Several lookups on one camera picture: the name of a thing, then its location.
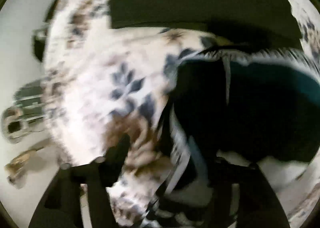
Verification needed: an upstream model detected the black patterned knit garment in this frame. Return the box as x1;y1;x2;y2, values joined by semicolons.
140;48;319;227

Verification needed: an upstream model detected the grey shoe on floor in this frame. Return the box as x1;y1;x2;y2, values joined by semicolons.
1;106;31;144

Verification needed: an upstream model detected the white floral bed sheet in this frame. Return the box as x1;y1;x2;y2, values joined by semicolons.
42;0;319;227

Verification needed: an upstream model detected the flat black storage box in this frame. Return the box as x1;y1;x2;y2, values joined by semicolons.
109;0;302;48

